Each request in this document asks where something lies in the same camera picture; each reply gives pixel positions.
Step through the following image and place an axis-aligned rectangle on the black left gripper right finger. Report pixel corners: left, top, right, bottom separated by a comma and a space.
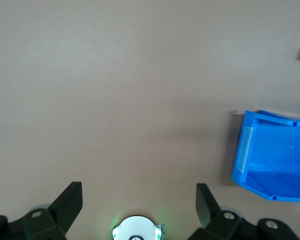
189, 183, 300, 240

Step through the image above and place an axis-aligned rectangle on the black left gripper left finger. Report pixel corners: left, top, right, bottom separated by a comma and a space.
0, 181, 83, 240

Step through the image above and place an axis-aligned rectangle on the blue plastic storage bin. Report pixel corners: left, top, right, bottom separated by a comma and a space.
231, 109, 300, 203

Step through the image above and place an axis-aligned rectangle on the brown table cover mat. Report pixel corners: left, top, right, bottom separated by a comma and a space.
0, 0, 300, 240

